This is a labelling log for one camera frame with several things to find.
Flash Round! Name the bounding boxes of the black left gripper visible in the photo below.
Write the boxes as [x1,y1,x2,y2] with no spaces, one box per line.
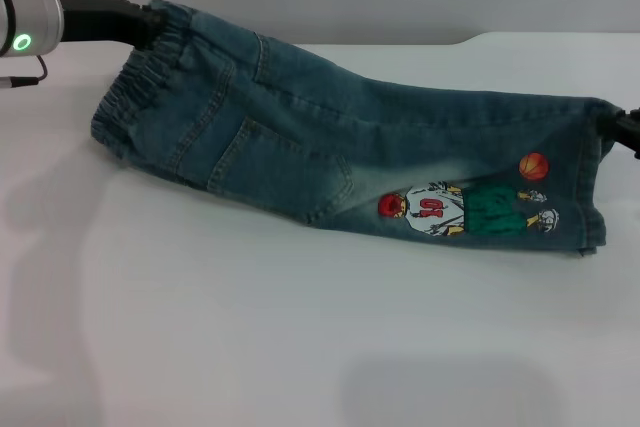
[57,0,164,51]

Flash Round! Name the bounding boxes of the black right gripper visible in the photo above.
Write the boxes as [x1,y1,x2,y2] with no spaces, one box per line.
[594,107,640,159]

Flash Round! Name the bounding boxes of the blue denim shorts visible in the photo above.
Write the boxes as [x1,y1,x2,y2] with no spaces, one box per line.
[89,0,621,261]

